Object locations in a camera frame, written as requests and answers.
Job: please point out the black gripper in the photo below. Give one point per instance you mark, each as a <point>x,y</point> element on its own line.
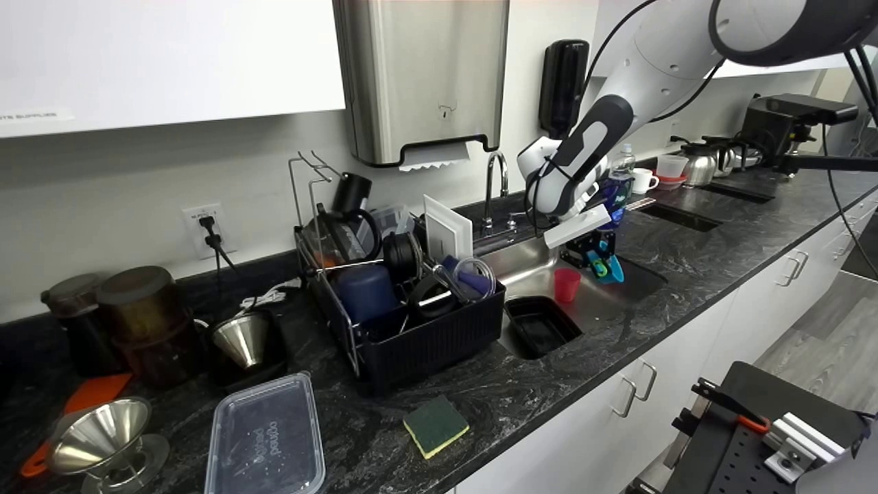
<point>589,248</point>

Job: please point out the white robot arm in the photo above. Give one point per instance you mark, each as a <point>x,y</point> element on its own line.
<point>660,63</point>

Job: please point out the stainless steel sink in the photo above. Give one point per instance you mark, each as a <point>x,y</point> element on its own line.
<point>516,262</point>

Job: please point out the blue drink can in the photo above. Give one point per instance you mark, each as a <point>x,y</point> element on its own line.
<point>620,187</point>

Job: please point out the white mug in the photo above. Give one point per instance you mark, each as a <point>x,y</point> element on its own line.
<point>642,183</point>

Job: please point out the black plastic food container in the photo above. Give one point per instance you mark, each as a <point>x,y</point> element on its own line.
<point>538,328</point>

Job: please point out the black counter mat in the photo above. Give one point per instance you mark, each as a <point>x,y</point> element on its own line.
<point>682,217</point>
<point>742,187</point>

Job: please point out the white cup red band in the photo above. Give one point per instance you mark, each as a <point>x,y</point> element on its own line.
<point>672,167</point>

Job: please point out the chrome gooseneck faucet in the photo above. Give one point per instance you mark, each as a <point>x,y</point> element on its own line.
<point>498,183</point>

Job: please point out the clear round lid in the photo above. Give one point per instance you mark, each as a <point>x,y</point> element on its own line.
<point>475,279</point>

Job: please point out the white base cabinet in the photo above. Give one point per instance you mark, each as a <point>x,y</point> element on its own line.
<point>694,339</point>

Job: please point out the small steel kettle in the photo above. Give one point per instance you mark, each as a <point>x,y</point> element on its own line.
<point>703,167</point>

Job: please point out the dark blue mug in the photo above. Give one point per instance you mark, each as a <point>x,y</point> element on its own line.
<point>450,268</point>

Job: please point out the white square plate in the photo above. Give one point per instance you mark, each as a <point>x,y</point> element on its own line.
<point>447,229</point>

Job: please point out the black soap dispenser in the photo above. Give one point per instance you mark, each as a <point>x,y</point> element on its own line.
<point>564,86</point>

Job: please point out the white paper towel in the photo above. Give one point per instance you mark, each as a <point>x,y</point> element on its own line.
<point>439,159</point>

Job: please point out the black dish rack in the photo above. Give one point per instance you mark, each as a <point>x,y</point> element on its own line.
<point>428,347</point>

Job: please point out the black round ribbed lid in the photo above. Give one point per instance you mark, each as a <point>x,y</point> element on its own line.
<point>401,254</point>

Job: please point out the black pliers orange grip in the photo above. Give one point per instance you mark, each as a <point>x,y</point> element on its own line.
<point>722,401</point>

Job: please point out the large dark blue cup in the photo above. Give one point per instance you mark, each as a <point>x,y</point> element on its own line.
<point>365,294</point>

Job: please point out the green yellow sponge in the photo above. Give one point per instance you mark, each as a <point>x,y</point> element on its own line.
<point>438,425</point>

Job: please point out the steel paper towel dispenser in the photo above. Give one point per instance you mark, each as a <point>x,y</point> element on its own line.
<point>420,84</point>

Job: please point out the black tumbler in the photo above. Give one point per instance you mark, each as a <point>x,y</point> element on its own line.
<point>350,194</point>

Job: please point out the glass pitcher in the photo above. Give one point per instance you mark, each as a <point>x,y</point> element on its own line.
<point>343,237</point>

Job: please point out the black equipment stand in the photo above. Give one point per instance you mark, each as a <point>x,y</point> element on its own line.
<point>759,447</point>

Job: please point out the steel cone dripper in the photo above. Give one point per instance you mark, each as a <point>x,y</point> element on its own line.
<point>242,339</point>

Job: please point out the brown glass jar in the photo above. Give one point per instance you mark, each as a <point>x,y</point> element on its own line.
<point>140,310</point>

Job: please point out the orange spatula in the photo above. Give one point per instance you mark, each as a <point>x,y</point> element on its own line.
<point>92,392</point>

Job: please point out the dark grey lidded jar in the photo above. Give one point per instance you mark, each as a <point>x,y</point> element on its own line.
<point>73,320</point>

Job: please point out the steel funnel on stand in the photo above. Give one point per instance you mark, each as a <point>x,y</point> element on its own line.
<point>98,435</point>

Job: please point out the black camera on stand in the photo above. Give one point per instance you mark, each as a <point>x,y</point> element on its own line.
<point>790,118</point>

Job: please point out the silver metal bracket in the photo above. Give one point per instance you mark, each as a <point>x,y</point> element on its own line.
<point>804,443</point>

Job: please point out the white wall outlet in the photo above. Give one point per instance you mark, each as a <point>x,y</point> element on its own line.
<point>194,220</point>

